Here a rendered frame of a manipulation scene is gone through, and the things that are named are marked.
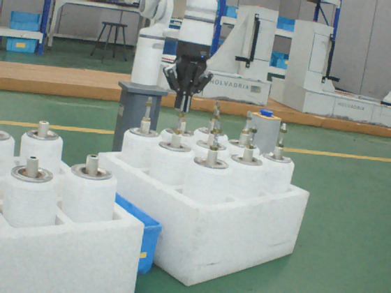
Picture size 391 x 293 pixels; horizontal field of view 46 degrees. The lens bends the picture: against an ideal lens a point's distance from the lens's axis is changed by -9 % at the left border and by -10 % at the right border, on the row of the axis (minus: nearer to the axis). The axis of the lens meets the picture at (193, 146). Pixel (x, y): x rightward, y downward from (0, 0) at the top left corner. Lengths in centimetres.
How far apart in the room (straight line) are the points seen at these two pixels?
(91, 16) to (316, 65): 635
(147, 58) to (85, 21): 789
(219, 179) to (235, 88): 247
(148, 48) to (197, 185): 74
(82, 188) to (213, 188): 32
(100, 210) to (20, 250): 17
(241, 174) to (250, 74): 250
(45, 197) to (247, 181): 50
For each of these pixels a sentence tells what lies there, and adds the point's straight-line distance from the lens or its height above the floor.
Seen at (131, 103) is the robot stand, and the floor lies 24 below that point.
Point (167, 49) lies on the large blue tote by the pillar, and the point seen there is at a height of 25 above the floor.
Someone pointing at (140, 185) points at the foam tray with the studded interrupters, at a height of 16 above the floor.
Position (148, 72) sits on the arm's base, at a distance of 168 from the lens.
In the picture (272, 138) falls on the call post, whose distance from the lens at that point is 148.
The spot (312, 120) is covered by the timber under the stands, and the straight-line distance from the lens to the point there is 377.
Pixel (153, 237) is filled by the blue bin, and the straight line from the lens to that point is 104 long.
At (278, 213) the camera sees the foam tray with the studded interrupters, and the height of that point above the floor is 14.
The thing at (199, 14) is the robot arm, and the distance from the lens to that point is 108.
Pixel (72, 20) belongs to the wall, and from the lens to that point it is 950.
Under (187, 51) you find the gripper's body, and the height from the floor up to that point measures 47.
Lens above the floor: 52
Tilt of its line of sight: 13 degrees down
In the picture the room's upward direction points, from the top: 11 degrees clockwise
